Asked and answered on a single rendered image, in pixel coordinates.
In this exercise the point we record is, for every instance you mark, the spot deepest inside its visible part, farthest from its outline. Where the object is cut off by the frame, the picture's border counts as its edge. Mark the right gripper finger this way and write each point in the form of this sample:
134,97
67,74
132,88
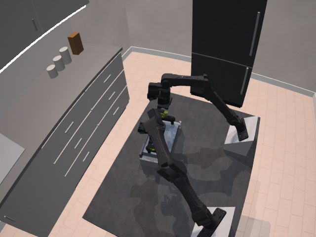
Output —
165,113

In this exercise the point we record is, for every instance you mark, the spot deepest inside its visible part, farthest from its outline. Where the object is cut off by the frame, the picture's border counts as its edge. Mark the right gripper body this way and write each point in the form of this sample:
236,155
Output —
167,102

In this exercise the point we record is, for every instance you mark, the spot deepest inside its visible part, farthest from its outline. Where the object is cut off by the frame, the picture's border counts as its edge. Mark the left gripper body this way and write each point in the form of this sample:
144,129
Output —
150,144

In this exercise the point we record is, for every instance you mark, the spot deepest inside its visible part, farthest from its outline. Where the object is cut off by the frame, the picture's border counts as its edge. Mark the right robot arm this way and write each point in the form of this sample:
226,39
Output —
162,89

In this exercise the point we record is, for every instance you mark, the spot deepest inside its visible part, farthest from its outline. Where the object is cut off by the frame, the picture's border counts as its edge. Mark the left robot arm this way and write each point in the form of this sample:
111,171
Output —
176,174

